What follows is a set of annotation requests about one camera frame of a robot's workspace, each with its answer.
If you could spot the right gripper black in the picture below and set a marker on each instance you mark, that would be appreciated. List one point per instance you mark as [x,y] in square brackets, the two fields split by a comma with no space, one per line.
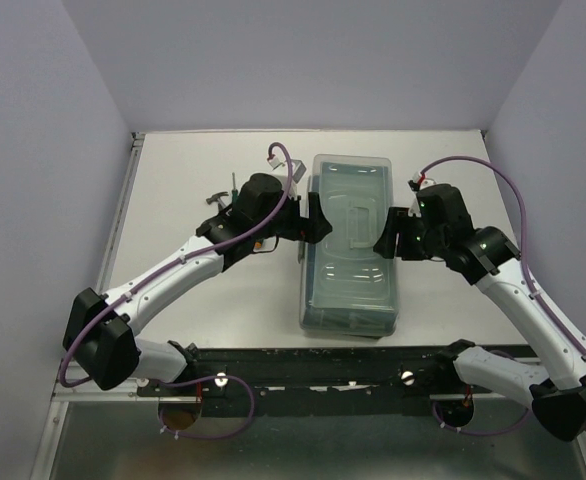
[398,222]

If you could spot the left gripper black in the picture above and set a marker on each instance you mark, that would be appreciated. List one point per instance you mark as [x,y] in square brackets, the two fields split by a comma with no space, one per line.
[307,229]

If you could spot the grey translucent tool box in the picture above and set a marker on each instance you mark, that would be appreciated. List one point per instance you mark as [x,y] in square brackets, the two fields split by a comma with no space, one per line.
[347,288]

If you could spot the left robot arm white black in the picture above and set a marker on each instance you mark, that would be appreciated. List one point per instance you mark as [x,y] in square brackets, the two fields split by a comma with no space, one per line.
[102,334]

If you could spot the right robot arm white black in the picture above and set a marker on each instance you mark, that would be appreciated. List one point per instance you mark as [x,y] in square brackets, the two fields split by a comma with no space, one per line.
[438,225]

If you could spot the small claw hammer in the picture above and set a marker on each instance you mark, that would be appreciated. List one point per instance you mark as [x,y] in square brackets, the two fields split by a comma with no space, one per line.
[219,198]

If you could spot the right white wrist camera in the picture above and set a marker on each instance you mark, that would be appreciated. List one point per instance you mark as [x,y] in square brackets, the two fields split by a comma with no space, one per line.
[418,182]

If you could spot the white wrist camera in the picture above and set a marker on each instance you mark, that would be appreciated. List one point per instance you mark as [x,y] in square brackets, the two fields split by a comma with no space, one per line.
[418,182]
[279,170]

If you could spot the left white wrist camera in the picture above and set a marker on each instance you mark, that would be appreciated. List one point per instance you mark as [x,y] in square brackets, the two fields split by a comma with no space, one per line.
[279,170]

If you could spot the black mounting rail base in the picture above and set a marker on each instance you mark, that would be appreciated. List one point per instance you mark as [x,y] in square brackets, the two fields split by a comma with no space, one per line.
[313,382]

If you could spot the aluminium extrusion frame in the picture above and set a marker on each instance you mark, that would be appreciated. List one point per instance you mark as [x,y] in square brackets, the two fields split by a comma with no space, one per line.
[60,403]

